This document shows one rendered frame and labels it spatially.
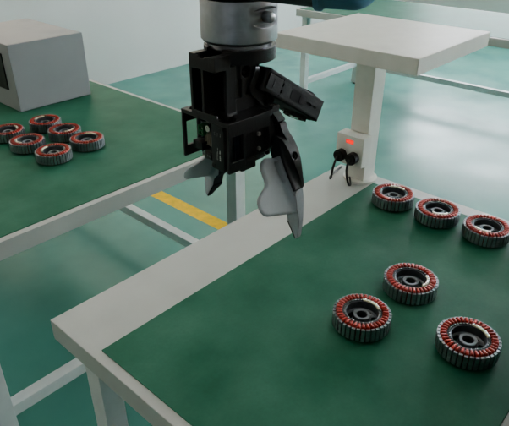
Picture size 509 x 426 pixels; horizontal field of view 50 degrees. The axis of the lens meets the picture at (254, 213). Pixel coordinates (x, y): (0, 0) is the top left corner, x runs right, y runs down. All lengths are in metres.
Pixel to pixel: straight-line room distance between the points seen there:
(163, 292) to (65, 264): 1.55
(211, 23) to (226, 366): 0.66
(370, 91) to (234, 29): 1.06
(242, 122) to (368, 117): 1.06
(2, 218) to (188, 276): 0.57
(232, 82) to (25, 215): 1.11
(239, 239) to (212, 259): 0.11
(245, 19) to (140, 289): 0.80
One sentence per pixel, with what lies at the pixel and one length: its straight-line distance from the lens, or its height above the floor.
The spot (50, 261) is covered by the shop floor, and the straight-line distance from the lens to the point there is 2.76.
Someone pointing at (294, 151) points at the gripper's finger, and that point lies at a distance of 0.57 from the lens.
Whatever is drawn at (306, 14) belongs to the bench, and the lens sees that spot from 4.47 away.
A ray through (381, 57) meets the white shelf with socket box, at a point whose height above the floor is 1.19.
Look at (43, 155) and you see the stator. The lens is 1.84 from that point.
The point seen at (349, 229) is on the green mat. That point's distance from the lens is 1.41.
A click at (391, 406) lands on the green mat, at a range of 0.98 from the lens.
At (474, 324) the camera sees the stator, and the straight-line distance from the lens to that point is 1.12.
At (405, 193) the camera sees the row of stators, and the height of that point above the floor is 0.78.
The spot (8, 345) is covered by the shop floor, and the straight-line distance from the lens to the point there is 2.35.
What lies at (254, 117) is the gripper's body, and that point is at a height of 1.29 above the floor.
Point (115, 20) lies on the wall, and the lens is 5.35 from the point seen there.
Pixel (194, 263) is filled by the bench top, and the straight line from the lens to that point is 1.28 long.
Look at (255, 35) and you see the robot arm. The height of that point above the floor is 1.37.
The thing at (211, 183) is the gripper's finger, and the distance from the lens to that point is 0.67.
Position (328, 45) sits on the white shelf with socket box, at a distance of 1.27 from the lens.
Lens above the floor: 1.47
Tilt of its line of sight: 30 degrees down
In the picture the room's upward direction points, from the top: straight up
